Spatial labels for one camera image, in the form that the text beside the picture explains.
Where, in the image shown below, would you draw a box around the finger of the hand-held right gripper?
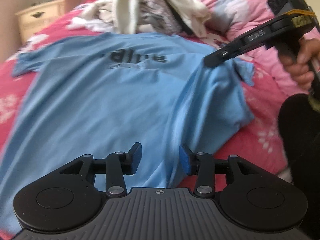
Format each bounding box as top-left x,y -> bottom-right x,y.
204,40 -> 244,67

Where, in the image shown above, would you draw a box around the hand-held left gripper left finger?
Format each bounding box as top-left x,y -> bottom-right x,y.
59,142 -> 142,197

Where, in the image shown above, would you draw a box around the red floral blanket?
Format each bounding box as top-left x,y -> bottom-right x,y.
0,0 -> 290,180

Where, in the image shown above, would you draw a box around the pink floral duvet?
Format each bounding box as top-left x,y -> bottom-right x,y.
200,0 -> 320,95

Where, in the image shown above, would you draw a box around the person's right hand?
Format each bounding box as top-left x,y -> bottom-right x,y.
279,37 -> 320,90

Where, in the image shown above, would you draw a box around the light blue printed t-shirt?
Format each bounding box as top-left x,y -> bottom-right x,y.
0,32 -> 255,198

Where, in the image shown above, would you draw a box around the black garment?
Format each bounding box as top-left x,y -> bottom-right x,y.
170,2 -> 194,36

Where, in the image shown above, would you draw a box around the pink houndstooth garment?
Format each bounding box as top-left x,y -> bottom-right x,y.
137,0 -> 185,33

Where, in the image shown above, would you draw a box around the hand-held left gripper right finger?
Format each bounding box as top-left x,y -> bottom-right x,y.
179,144 -> 260,197

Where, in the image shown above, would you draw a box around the cream nightstand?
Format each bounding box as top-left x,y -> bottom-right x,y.
14,0 -> 80,43

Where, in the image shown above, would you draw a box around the beige garment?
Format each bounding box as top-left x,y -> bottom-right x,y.
82,0 -> 120,22

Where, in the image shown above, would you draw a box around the cream knit sweater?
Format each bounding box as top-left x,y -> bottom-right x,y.
112,0 -> 212,37

